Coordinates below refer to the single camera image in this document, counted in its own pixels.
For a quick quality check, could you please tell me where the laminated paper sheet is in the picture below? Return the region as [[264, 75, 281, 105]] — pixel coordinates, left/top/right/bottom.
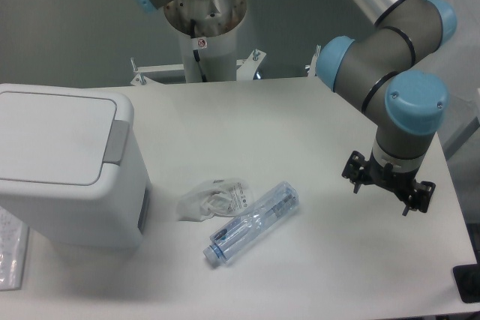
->
[[1, 208, 29, 292]]

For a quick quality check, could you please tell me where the black device at edge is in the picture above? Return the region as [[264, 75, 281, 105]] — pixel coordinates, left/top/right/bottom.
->
[[452, 264, 479, 304]]

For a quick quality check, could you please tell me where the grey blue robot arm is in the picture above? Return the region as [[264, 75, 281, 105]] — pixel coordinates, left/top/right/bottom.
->
[[316, 0, 457, 212]]

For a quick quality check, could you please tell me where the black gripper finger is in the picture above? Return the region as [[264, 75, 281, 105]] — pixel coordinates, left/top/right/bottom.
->
[[401, 180, 436, 216], [341, 151, 366, 193]]

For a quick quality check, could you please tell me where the white plastic trash can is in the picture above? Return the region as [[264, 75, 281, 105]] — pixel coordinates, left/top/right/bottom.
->
[[1, 84, 151, 248]]

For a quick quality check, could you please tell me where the clear plastic water bottle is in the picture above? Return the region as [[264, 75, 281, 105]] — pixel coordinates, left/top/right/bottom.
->
[[203, 181, 299, 268]]

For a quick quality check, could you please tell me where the black cable on pedestal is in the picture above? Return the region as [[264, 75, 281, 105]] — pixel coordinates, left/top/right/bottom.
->
[[189, 19, 208, 83]]

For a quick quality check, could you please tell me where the white mounting pedestal frame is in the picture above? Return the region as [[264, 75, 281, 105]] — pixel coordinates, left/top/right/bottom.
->
[[129, 31, 322, 87]]

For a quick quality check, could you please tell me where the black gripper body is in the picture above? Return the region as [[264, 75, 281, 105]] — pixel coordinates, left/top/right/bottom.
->
[[362, 155, 419, 200]]

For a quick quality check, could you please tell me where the crumpled white plastic bag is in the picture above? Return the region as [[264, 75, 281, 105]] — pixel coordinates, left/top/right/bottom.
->
[[176, 178, 254, 222]]

